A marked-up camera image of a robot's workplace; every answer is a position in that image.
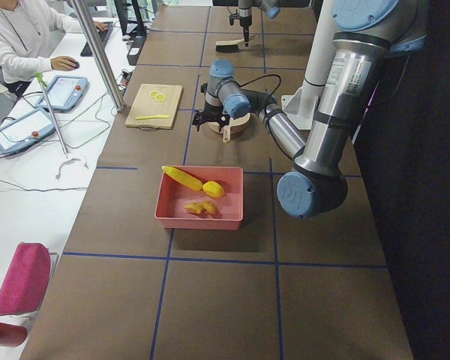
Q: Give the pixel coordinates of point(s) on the person in white hoodie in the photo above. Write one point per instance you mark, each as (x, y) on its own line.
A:
(26, 42)

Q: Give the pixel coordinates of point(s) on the brown toy ginger root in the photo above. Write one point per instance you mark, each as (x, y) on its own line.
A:
(201, 208)

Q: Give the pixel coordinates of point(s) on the beige hand brush black bristles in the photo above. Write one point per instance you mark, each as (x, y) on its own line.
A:
(231, 46)

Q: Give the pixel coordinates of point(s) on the yellow toy corn cob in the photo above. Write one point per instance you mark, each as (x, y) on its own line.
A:
(183, 178)

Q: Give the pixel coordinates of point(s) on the reacher grabber stick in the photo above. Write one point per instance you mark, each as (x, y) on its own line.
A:
(68, 157)

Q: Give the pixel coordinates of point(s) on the aluminium frame post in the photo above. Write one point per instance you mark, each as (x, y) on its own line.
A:
(97, 48)

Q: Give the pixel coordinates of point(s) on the yellow plastic toy knife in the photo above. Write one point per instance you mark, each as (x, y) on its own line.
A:
(147, 117)

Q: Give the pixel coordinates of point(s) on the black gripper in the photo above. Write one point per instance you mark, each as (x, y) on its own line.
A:
(211, 115)
(244, 21)

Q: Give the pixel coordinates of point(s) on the wooden cutting board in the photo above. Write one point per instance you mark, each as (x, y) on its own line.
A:
(144, 105)

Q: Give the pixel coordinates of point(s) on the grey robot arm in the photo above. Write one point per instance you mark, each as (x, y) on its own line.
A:
(351, 41)
(269, 7)

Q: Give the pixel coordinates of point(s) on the blue teach pendant tablet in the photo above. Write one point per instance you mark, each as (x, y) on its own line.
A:
(26, 131)
(65, 92)

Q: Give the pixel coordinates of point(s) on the toy lemon slice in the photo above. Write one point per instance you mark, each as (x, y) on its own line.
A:
(160, 97)
(155, 94)

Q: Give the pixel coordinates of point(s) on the pink plastic bin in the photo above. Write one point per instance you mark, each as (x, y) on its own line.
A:
(173, 197)

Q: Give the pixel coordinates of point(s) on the beige plastic dustpan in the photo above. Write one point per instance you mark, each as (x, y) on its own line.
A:
(235, 125)

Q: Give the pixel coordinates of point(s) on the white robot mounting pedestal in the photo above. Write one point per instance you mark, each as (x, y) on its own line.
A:
(328, 73)

